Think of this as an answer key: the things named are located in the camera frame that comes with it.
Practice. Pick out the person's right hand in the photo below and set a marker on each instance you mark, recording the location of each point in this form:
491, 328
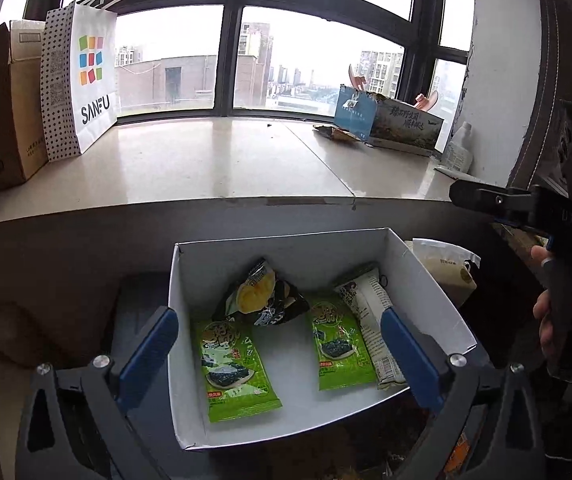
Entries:
543, 320

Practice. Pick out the brown cardboard box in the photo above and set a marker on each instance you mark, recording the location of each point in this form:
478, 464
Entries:
1, 110

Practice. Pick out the green seaweed snack packet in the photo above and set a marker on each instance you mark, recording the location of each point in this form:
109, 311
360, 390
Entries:
231, 375
338, 345

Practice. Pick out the beige stone windowsill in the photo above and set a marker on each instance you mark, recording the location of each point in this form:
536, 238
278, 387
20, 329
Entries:
191, 160

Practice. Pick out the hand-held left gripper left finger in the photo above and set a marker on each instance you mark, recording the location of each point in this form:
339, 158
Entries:
148, 355

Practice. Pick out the white plastic bag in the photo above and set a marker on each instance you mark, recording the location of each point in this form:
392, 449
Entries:
440, 265

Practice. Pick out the blue printed carton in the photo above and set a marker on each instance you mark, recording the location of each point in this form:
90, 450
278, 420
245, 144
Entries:
395, 125

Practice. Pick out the white cardboard box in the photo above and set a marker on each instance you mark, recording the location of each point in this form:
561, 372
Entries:
291, 400

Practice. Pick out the black yellow snack packet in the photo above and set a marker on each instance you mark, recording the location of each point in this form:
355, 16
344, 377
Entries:
256, 295

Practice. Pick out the torn snack wrapper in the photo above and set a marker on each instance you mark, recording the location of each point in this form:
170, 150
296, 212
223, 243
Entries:
336, 134

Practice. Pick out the black window frame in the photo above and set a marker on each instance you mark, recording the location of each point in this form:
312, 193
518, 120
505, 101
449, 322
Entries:
228, 60

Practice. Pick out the pink plastic piece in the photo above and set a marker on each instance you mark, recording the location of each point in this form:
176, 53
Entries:
356, 79
426, 101

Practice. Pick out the white plastic bottle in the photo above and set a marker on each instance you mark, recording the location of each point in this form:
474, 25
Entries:
458, 152

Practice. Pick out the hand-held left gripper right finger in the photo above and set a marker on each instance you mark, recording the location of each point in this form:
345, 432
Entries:
408, 360

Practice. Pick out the white long snack packet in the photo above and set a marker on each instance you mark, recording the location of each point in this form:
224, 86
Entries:
365, 305

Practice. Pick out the white dotted shopping bag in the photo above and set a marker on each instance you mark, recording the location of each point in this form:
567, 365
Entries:
91, 85

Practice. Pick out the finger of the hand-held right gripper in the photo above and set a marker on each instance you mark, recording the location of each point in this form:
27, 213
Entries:
485, 200

